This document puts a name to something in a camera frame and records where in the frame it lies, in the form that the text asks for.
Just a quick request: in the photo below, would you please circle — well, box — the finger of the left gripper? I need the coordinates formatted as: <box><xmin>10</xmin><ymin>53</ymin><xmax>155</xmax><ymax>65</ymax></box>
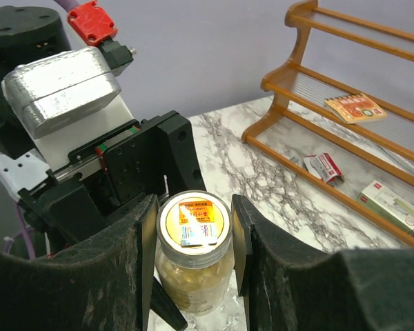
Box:
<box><xmin>150</xmin><ymin>277</ymin><xmax>188</xmax><ymax>331</ymax></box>

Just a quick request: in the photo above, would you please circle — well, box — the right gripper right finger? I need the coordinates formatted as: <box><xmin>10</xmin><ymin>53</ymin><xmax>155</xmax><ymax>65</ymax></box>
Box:
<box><xmin>231</xmin><ymin>194</ymin><xmax>414</xmax><ymax>330</ymax></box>

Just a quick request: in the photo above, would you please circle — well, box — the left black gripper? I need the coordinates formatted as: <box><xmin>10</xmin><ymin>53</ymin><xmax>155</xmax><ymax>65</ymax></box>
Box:
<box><xmin>19</xmin><ymin>110</ymin><xmax>206</xmax><ymax>248</ymax></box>

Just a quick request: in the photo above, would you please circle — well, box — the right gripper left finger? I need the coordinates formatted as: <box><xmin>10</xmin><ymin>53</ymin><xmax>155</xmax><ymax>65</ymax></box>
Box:
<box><xmin>0</xmin><ymin>194</ymin><xmax>158</xmax><ymax>330</ymax></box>

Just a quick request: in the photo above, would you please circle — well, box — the clear pill bottle gold lid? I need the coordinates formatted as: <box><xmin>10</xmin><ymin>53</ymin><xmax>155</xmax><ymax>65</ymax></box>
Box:
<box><xmin>155</xmin><ymin>190</ymin><xmax>235</xmax><ymax>315</ymax></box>

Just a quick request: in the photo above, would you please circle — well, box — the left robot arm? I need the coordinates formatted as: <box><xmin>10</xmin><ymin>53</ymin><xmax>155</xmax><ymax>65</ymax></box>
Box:
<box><xmin>0</xmin><ymin>1</ymin><xmax>205</xmax><ymax>330</ymax></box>

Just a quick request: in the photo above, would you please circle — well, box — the red white staples packet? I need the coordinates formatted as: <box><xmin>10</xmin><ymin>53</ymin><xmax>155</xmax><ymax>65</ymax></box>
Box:
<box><xmin>288</xmin><ymin>152</ymin><xmax>344</xmax><ymax>187</ymax></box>

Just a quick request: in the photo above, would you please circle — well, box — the white green stapler box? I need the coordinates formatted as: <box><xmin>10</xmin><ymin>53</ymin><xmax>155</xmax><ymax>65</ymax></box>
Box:
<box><xmin>357</xmin><ymin>181</ymin><xmax>414</xmax><ymax>234</ymax></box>

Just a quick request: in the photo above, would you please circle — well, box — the wooden three-tier shelf rack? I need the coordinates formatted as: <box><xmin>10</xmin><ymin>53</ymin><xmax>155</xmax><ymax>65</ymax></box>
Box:
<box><xmin>241</xmin><ymin>1</ymin><xmax>414</xmax><ymax>248</ymax></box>

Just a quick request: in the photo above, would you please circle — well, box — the orange spiral notebook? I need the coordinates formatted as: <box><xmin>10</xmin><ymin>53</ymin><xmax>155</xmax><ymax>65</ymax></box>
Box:
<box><xmin>324</xmin><ymin>93</ymin><xmax>387</xmax><ymax>124</ymax></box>

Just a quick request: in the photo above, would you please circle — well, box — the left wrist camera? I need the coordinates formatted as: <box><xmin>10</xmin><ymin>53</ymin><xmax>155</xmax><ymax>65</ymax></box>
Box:
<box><xmin>1</xmin><ymin>1</ymin><xmax>135</xmax><ymax>170</ymax></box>

